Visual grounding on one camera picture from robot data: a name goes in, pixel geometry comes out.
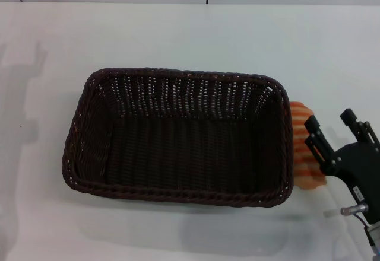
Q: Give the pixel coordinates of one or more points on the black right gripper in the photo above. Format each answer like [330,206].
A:
[360,172]

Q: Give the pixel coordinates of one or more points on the black woven rectangular basket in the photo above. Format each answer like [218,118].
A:
[184,148]

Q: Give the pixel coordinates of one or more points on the orange striped bread loaf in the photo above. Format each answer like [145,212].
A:
[302,160]

